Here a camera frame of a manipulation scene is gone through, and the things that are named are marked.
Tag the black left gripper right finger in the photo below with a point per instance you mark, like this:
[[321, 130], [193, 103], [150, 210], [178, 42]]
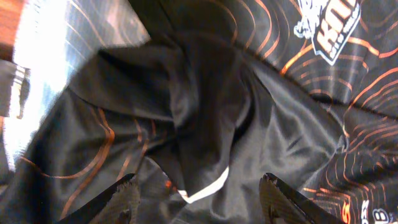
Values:
[[282, 204]]

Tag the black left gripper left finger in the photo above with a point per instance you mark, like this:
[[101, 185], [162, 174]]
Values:
[[117, 204]]

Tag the black orange-patterned jersey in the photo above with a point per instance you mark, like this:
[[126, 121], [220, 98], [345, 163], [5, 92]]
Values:
[[200, 99]]

